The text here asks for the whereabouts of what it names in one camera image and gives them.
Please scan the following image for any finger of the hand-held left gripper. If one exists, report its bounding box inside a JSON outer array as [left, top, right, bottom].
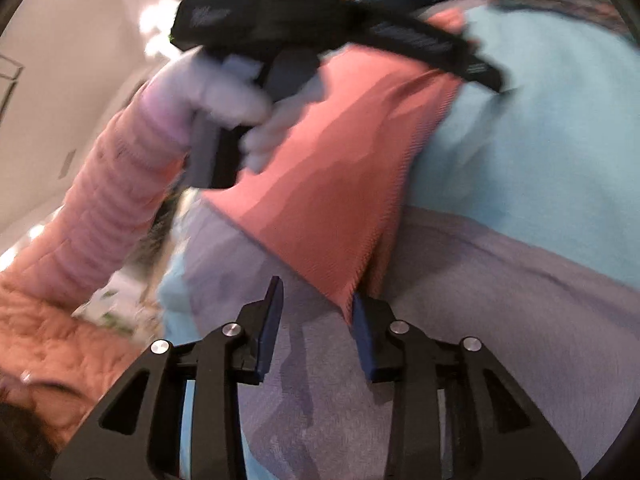
[[350, 7, 507, 94]]

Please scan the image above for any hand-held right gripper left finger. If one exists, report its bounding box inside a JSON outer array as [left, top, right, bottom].
[[50, 276, 285, 480]]

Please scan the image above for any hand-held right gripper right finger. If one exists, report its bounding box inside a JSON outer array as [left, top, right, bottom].
[[351, 294, 583, 480]]

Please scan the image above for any pink long-sleeve shirt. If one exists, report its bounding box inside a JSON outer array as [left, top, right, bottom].
[[202, 10, 469, 324]]

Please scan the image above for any person's left forearm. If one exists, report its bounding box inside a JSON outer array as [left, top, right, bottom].
[[0, 57, 201, 312]]

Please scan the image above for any person's left hand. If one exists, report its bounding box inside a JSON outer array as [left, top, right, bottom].
[[192, 52, 327, 174]]

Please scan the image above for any folded purple patterned garment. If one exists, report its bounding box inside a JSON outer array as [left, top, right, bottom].
[[480, 0, 628, 33]]

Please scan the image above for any person's quilted pink jacket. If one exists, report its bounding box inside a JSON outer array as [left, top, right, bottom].
[[0, 280, 151, 452]]

